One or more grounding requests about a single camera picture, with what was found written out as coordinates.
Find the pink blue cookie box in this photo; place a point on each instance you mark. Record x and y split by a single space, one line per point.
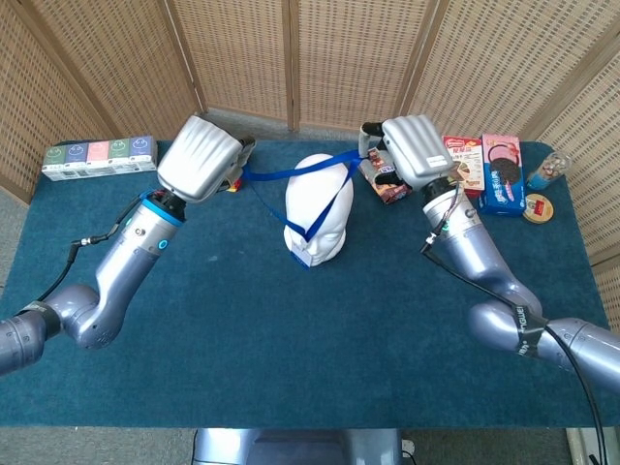
504 174

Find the woven bamboo folding screen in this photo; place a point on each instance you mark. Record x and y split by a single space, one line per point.
339 58

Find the yellow Lipo biscuit pack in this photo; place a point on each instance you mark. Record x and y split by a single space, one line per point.
236 188

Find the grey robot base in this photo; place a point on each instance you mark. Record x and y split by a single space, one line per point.
290 448

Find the clear snack cup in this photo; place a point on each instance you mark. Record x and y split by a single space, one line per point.
547 172

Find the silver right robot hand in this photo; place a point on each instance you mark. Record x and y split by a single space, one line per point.
416 150

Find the brown chocolate cookie bag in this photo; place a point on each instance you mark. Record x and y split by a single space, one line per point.
392 194

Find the white foam mannequin head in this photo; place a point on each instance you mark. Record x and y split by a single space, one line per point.
310 203

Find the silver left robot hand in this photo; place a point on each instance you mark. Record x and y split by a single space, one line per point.
198 160

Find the teal table cloth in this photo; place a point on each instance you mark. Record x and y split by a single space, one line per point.
242 339

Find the red green wafer box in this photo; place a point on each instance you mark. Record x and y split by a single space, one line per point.
472 160

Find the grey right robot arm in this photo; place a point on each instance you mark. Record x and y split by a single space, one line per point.
474 252

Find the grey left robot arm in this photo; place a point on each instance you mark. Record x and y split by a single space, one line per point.
126 261

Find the multicolour tissue pack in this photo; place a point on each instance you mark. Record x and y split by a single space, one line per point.
97 157

